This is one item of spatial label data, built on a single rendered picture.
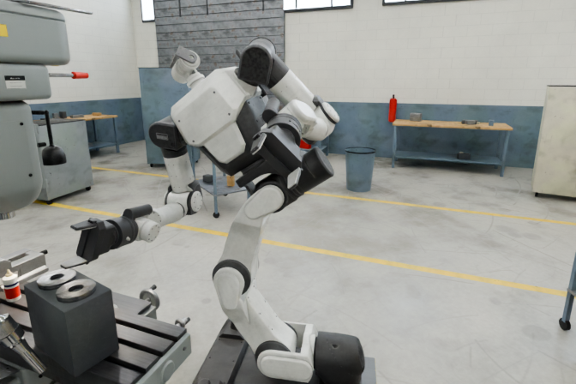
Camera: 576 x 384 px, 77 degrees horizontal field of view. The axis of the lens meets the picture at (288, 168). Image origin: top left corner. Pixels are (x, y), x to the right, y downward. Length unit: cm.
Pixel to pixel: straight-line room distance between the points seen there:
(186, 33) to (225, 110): 898
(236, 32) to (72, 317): 859
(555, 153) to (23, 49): 608
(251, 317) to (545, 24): 770
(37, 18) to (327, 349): 140
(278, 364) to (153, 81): 641
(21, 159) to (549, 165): 610
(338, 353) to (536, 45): 748
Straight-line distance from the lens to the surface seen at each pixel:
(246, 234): 128
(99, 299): 110
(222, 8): 956
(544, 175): 639
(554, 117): 627
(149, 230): 121
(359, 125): 833
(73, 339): 111
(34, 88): 128
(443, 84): 815
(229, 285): 133
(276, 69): 114
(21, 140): 128
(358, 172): 560
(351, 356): 147
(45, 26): 131
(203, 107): 116
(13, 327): 114
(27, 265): 170
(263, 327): 146
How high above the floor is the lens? 169
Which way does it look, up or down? 14 degrees down
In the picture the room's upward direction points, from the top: straight up
